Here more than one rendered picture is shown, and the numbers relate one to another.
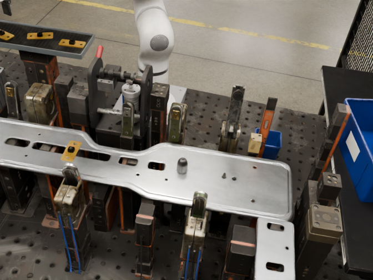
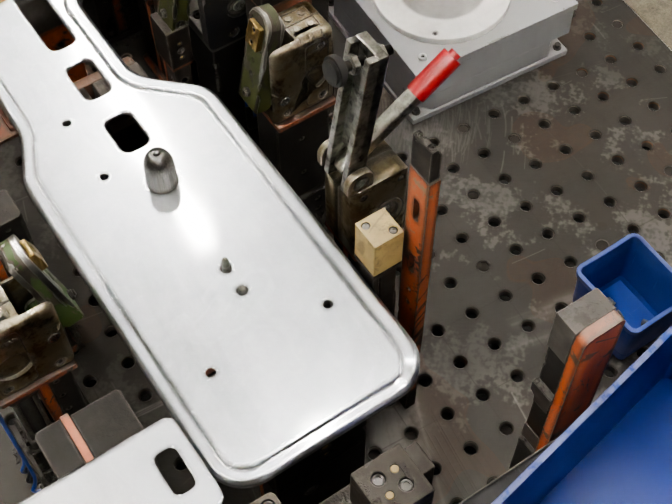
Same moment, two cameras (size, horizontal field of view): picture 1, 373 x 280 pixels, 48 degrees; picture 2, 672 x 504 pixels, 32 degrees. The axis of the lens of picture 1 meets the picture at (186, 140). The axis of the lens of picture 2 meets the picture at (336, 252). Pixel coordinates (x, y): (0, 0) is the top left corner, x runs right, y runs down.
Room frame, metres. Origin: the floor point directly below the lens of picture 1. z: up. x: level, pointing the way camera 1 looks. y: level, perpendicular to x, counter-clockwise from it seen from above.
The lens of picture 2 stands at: (0.54, -0.65, 1.97)
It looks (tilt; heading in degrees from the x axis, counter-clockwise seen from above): 58 degrees down; 51
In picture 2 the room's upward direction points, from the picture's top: 1 degrees counter-clockwise
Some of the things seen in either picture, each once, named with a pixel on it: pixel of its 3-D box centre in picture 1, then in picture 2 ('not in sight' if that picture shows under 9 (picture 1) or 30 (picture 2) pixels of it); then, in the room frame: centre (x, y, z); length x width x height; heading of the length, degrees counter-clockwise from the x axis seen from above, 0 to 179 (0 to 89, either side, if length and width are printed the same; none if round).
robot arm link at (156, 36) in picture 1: (155, 44); not in sight; (1.35, 0.15, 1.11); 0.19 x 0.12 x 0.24; 17
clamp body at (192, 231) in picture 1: (190, 258); (37, 388); (0.63, -0.04, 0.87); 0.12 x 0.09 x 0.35; 174
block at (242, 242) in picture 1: (235, 266); (118, 490); (0.64, -0.18, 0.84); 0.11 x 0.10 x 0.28; 174
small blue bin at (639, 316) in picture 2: (266, 145); (627, 300); (1.25, -0.33, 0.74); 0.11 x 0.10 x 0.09; 84
